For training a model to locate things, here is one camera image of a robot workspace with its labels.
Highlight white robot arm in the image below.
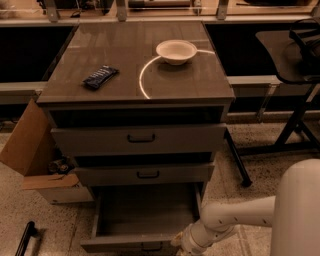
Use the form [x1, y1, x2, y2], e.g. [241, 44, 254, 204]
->
[171, 159, 320, 256]

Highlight dark blue snack packet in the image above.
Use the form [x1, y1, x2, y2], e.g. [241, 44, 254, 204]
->
[83, 65, 119, 90]

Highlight grey drawer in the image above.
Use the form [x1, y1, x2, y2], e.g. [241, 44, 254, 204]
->
[81, 183, 201, 253]
[75, 162, 214, 187]
[51, 124, 226, 157]

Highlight white paper bowl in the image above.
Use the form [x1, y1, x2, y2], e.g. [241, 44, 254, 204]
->
[156, 40, 197, 65]

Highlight black bar on floor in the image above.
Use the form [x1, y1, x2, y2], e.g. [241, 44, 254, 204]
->
[15, 221, 38, 256]

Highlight black side table stand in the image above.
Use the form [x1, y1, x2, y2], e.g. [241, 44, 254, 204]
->
[225, 18, 320, 187]

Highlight cans inside cardboard box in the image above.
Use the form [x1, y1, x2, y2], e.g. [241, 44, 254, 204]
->
[48, 158, 71, 174]

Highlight grey drawer cabinet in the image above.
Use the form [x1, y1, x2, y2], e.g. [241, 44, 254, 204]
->
[36, 21, 236, 201]

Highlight open cardboard box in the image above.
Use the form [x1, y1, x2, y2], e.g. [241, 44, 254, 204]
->
[0, 100, 93, 204]

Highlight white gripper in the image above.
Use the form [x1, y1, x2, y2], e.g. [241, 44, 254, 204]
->
[170, 226, 200, 256]

